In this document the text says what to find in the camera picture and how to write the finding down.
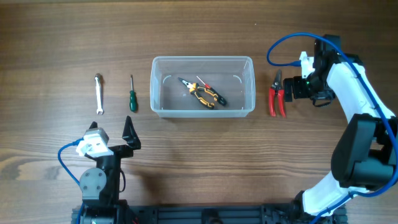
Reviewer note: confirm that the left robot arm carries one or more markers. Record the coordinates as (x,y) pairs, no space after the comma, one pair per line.
(100,186)

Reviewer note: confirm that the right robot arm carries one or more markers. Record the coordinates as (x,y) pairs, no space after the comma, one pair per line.
(364,162)

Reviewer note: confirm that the green handled screwdriver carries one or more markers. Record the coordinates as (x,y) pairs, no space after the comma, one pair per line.
(132,98)

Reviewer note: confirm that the red handled cutting pliers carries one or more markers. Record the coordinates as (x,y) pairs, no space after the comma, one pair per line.
(277,90)

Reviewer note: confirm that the small silver wrench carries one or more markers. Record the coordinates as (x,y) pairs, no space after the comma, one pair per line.
(99,110)

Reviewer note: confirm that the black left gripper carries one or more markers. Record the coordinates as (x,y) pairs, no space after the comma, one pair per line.
(130,136)

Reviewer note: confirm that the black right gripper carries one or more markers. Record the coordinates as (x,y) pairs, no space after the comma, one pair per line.
(298,93)

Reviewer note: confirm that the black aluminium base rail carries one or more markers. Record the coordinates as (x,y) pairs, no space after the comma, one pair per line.
(259,214)

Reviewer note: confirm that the orange black needle-nose pliers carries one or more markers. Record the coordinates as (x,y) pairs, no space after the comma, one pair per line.
(192,87)

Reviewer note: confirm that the clear plastic container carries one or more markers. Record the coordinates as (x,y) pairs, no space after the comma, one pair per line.
(231,76)

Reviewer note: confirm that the black red precision screwdriver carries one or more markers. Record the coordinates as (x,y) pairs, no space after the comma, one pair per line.
(211,91)

